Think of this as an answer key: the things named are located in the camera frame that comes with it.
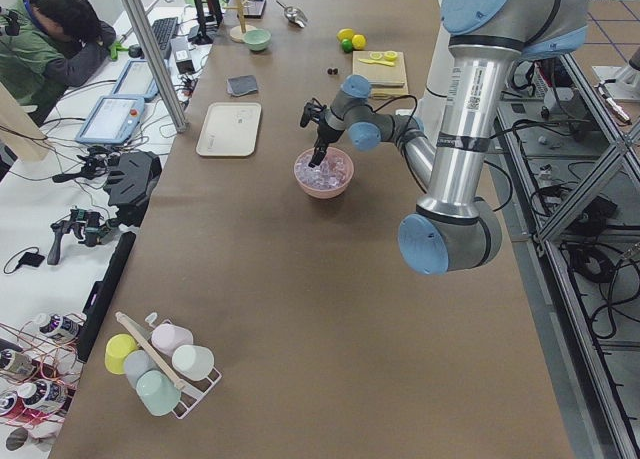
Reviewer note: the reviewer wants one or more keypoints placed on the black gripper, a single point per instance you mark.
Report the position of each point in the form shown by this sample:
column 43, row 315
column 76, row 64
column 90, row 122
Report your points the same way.
column 327, row 130

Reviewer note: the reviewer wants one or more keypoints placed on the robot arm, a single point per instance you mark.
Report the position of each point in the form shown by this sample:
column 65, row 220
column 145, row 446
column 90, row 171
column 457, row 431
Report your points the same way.
column 452, row 228

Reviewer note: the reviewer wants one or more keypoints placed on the pile of clear ice cubes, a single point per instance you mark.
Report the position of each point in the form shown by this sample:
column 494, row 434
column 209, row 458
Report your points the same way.
column 333, row 172

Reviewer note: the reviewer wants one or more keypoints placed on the metal ice scoop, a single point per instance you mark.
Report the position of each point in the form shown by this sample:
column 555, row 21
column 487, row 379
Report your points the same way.
column 294, row 15

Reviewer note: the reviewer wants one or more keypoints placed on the wooden cup stand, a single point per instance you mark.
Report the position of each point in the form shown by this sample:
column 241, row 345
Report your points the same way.
column 238, row 32

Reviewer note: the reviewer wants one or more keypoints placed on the pink cup in rack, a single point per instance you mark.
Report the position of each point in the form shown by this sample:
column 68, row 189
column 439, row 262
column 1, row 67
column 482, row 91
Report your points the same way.
column 168, row 337

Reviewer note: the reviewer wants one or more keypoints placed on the yellow cup in rack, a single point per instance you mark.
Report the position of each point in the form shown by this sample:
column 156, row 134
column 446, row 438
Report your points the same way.
column 118, row 348

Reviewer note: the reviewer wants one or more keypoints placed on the grey cup in rack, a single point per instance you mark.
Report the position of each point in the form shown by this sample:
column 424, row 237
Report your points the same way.
column 137, row 364

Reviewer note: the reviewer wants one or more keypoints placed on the mint cup in rack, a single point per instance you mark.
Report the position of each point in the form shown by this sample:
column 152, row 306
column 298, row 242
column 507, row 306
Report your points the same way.
column 157, row 392

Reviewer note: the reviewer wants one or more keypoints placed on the pink bowl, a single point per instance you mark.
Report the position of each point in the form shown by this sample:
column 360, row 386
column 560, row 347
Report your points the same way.
column 325, row 194

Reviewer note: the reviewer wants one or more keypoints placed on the cream rabbit tray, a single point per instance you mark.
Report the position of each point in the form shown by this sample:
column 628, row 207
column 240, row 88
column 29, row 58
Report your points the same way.
column 230, row 129

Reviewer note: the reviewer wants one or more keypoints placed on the wooden cutting board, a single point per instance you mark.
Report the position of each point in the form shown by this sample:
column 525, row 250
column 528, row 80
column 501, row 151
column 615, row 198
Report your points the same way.
column 386, row 82

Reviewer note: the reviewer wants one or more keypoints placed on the grey folded cloth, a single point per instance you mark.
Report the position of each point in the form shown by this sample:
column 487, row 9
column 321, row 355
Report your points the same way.
column 242, row 85

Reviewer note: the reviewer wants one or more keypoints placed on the green lime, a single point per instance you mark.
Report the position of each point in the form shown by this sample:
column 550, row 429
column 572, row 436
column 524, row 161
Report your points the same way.
column 346, row 46

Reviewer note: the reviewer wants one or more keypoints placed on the yellow plastic knife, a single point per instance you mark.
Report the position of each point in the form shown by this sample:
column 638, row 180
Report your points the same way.
column 376, row 62

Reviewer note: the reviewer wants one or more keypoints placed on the yellow lemon near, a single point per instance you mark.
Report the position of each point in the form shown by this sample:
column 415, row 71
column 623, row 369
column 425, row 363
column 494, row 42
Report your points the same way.
column 358, row 42

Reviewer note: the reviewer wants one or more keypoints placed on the yellow lemon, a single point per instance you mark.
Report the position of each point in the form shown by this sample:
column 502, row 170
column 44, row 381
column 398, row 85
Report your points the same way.
column 358, row 42
column 345, row 34

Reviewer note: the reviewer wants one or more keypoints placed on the lemon slice lower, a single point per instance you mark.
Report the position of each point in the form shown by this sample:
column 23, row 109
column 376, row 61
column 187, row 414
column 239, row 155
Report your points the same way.
column 390, row 55

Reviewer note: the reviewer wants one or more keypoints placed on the yellow lemon far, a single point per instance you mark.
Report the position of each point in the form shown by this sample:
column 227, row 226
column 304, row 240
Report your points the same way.
column 345, row 34

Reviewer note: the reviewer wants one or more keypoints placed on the mint green bowl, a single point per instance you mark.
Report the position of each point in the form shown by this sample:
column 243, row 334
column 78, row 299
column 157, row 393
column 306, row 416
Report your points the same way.
column 257, row 40

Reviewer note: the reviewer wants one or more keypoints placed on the black framed glass tray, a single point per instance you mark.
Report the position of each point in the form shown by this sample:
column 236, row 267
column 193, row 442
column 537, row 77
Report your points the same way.
column 254, row 9

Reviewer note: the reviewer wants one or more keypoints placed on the black folded stand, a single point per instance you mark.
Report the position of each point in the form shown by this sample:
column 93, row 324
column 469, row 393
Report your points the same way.
column 130, row 183

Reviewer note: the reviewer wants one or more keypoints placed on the teach pendant far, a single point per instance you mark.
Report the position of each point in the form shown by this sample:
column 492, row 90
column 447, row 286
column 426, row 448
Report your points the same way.
column 136, row 79

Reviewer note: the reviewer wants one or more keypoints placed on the teach pendant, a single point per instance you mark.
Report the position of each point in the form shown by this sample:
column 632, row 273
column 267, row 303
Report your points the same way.
column 112, row 120
column 136, row 79

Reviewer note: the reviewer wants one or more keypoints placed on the black keyboard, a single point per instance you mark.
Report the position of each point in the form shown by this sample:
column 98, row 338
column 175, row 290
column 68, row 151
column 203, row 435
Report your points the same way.
column 164, row 30

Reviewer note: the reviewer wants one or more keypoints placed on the teach pendant near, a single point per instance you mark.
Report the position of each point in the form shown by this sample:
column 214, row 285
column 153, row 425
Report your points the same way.
column 112, row 120

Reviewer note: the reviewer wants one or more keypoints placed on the seated person green jacket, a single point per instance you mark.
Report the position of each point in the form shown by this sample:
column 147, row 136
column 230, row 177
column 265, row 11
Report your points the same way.
column 60, row 45

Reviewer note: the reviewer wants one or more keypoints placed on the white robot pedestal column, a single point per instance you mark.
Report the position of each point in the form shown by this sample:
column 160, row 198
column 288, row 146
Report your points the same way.
column 431, row 105

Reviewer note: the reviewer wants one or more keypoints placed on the aluminium frame post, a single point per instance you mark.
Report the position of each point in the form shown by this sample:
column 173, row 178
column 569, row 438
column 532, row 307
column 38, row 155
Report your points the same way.
column 146, row 38

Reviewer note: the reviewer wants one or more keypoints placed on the white wire cup rack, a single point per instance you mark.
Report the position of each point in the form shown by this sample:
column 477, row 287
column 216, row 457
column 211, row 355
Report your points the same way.
column 192, row 392

